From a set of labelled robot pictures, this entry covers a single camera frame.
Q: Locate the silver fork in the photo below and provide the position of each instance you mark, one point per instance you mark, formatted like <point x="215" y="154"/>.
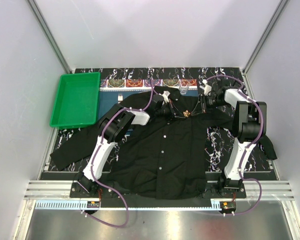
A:
<point x="120" y="97"/>

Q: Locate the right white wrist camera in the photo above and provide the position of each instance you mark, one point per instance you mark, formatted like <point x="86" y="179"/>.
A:
<point x="205" y="87"/>

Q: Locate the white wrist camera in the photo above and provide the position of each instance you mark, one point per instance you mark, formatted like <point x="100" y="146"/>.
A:
<point x="165" y="96"/>
<point x="205" y="87"/>

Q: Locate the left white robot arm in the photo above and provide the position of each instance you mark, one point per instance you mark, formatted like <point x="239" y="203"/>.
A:
<point x="113" y="127"/>

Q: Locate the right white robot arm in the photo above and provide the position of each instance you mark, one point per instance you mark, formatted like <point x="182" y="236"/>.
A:
<point x="248" y="127"/>

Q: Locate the black button shirt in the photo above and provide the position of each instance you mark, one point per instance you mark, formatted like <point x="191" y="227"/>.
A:
<point x="163" y="159"/>

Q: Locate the clear drinking glass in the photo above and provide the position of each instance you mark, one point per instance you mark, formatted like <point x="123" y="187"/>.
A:
<point x="184" y="85"/>

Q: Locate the green plastic tray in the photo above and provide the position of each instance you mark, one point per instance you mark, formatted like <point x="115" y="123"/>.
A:
<point x="76" y="101"/>

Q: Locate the gold brooch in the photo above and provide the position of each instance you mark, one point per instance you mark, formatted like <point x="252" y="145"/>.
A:
<point x="186" y="114"/>

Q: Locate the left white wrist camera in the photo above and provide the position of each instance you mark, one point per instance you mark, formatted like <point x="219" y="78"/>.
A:
<point x="165" y="96"/>

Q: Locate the blue patterned placemat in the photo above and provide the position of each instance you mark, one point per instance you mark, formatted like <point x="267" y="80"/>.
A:
<point x="110" y="88"/>

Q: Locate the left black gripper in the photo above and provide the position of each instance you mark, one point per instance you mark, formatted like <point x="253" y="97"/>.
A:
<point x="173" y="112"/>

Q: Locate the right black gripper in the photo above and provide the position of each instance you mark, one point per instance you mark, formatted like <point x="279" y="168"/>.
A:
<point x="201" y="106"/>

